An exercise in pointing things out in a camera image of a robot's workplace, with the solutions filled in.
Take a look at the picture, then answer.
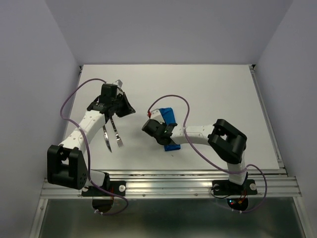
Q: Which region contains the blue satin napkin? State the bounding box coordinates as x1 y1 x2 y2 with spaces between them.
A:
159 108 181 152

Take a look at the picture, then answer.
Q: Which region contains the silver fork black handle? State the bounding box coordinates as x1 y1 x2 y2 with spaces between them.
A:
110 117 123 148

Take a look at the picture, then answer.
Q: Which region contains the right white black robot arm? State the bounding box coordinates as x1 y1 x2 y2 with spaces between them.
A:
142 119 248 195

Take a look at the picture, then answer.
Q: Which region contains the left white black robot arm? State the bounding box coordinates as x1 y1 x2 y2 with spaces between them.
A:
47 80 135 190

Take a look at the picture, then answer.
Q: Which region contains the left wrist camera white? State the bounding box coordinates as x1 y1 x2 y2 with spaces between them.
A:
113 79 123 88

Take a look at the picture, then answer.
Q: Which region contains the silver knife black handle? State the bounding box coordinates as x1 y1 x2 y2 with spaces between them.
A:
103 124 112 152

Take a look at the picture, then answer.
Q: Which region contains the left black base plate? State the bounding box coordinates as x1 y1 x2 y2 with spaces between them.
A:
81 180 126 197

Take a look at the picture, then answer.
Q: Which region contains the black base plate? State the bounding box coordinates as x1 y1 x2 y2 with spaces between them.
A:
212 179 258 196
81 180 126 197

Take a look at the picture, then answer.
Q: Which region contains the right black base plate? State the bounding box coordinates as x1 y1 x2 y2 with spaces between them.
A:
212 179 258 196

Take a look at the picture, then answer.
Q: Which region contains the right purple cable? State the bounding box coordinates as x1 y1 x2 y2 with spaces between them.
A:
148 95 267 214

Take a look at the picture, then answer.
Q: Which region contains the aluminium frame rail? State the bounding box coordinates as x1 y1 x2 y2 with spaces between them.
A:
30 64 314 238

